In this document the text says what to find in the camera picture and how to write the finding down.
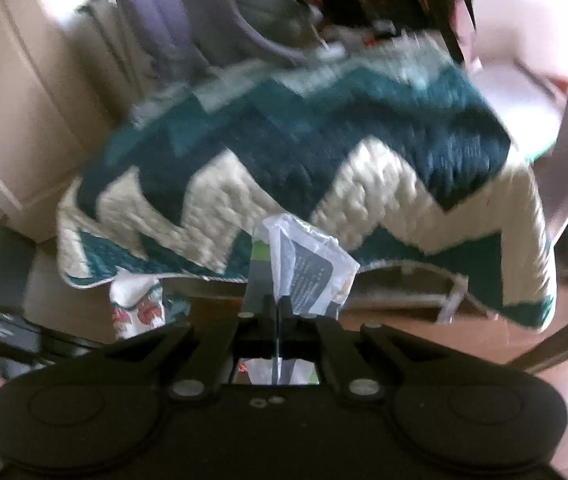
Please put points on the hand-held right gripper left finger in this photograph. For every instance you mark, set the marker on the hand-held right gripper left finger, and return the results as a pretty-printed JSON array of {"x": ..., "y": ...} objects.
[{"x": 224, "y": 345}]

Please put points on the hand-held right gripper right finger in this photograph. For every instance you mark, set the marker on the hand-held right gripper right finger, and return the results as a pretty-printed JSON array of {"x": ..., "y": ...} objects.
[{"x": 336, "y": 350}]

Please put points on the dark teal trash bin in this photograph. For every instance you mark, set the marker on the dark teal trash bin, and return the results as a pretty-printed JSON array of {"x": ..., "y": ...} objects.
[{"x": 9, "y": 265}]

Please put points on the clear plastic wrapper dark label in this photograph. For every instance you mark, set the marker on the clear plastic wrapper dark label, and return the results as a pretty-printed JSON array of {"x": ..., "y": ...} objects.
[{"x": 309, "y": 265}]

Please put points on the white floral cloth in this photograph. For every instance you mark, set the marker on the white floral cloth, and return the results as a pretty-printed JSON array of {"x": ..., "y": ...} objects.
[{"x": 136, "y": 310}]

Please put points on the teal and white chevron quilt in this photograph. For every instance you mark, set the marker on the teal and white chevron quilt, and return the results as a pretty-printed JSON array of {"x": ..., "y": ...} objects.
[{"x": 314, "y": 160}]

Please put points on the white wardrobe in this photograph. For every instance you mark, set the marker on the white wardrobe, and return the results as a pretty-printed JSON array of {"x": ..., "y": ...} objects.
[{"x": 19, "y": 100}]

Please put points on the purple grey quilted bag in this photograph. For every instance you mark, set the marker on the purple grey quilted bag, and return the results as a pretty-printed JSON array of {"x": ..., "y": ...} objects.
[{"x": 224, "y": 10}]

